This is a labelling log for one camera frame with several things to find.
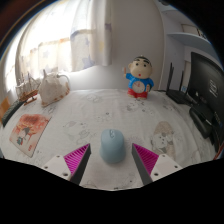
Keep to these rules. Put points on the large white conch shell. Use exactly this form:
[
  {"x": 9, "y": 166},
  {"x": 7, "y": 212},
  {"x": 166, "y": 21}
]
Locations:
[{"x": 52, "y": 89}]

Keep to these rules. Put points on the light blue computer mouse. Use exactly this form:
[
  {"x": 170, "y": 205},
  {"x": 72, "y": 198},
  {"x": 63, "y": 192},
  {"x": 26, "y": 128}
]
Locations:
[{"x": 112, "y": 148}]

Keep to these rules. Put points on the black keyboard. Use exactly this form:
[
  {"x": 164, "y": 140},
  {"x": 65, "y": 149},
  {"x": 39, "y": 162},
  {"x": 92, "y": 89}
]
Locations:
[{"x": 11, "y": 112}]

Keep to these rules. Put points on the white star-print curtain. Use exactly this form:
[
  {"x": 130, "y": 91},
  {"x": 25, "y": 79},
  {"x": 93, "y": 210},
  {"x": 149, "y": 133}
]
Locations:
[{"x": 76, "y": 36}]

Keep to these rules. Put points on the orange printed mouse pad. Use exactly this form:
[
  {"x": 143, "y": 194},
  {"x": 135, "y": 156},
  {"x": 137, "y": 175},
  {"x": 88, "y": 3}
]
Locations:
[{"x": 29, "y": 133}]

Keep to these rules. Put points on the black box device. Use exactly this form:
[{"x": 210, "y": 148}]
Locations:
[{"x": 201, "y": 120}]

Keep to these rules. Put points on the orange wooden chair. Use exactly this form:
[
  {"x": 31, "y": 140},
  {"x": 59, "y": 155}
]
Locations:
[{"x": 4, "y": 108}]

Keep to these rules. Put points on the black router with antennas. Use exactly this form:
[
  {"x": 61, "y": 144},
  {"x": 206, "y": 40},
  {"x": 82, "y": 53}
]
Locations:
[{"x": 176, "y": 96}]

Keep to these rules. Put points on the black monitor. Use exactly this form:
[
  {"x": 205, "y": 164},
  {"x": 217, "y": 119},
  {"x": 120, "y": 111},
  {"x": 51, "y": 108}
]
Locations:
[{"x": 206, "y": 86}]

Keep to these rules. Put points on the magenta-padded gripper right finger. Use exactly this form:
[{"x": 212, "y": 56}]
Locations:
[{"x": 163, "y": 164}]

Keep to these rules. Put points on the white shelf unit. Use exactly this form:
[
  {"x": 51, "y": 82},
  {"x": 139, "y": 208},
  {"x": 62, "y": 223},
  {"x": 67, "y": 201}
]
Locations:
[{"x": 186, "y": 38}]

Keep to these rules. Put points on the white printed tablecloth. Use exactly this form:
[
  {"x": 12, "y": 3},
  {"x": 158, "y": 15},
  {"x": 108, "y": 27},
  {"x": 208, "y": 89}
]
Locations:
[{"x": 100, "y": 110}]

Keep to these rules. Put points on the wooden model sailing ship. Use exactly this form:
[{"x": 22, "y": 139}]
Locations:
[{"x": 28, "y": 93}]

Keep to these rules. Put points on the cartoon boy figurine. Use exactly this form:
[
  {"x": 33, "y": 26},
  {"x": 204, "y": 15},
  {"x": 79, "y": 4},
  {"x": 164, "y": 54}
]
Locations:
[{"x": 140, "y": 83}]

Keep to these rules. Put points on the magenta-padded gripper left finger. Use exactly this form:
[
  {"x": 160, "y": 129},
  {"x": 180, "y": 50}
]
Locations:
[{"x": 59, "y": 165}]

